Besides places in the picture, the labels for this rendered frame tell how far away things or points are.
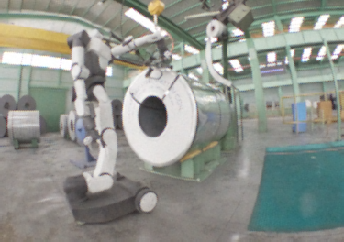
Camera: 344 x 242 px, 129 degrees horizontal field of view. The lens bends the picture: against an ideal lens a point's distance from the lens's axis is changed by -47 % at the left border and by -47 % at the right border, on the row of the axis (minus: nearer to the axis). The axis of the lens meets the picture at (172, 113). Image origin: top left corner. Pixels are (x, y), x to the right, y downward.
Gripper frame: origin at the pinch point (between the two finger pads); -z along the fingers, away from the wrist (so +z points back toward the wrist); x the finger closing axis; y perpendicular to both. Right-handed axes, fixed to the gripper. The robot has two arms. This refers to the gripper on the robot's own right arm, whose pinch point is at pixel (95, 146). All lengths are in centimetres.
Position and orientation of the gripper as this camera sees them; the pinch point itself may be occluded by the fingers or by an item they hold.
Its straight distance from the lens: 100.4
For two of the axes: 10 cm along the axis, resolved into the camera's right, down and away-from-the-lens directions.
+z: -3.2, -9.5, 0.0
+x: 9.4, -3.2, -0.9
